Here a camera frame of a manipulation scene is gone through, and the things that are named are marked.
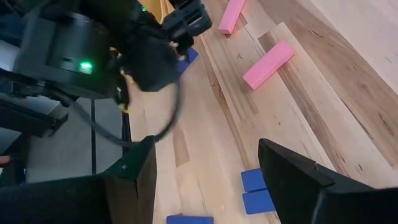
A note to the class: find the pink wooden block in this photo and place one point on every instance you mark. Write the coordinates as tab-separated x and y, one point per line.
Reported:
267	65
231	15

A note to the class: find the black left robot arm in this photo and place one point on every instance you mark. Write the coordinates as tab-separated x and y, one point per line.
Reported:
62	46

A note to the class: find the blue wooden block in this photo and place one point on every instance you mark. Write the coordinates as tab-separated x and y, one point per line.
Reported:
253	180
189	220
258	202
190	57

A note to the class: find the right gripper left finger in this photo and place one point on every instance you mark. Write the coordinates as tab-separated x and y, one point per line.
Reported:
124	199

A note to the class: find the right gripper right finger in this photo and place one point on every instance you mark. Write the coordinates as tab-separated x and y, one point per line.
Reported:
311	202

